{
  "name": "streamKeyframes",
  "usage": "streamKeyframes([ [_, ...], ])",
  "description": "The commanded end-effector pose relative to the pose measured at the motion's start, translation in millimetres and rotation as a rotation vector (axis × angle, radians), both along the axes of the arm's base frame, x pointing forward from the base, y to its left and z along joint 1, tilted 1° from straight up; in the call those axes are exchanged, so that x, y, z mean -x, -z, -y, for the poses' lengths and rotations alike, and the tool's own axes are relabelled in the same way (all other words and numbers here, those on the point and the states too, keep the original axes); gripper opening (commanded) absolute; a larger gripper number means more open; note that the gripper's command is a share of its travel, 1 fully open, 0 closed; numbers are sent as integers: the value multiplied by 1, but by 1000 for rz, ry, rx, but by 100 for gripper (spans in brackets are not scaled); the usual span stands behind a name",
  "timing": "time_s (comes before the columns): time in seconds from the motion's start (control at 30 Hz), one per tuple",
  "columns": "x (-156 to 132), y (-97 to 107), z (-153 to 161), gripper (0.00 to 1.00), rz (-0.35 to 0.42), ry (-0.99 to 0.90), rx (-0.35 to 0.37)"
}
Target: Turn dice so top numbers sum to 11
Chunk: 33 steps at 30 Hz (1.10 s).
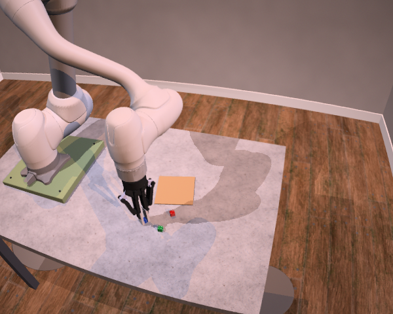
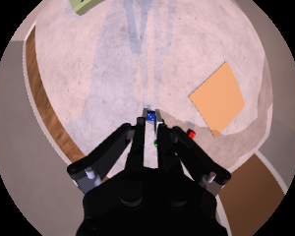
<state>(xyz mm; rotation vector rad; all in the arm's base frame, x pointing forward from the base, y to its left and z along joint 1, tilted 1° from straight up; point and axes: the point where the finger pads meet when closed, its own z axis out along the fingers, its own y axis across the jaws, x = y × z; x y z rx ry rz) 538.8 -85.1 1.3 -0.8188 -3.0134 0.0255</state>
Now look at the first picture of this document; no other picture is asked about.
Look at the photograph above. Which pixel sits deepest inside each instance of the orange flat mat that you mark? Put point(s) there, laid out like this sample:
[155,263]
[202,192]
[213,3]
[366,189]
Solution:
[175,190]

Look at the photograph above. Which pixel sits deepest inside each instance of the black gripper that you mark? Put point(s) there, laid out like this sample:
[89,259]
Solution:
[134,190]

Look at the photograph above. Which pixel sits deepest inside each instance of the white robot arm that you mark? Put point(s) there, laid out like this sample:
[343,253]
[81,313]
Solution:
[129,132]

